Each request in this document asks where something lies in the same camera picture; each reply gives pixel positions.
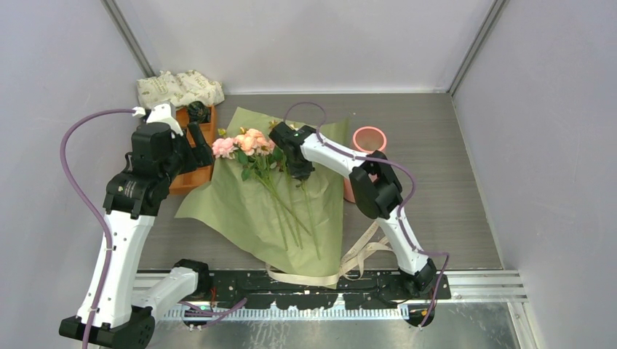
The dark green rolled item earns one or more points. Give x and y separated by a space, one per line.
198 112

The pink flower bouquet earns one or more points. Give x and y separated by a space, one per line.
258 205

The orange wooden compartment tray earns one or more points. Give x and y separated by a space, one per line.
184 183

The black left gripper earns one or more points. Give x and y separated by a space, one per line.
198 155

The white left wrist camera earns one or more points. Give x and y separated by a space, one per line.
164 112

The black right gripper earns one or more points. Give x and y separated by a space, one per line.
298 173

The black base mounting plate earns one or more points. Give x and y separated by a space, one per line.
376 289

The orange and green wrapping paper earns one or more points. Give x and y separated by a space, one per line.
326 190

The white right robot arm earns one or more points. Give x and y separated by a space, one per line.
377 192

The cream printed cloth bag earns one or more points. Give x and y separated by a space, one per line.
180 89

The beige ribbon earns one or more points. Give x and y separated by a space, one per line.
352 264

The pink cylindrical vase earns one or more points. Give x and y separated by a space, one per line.
365 139

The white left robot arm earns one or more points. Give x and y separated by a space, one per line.
111 315

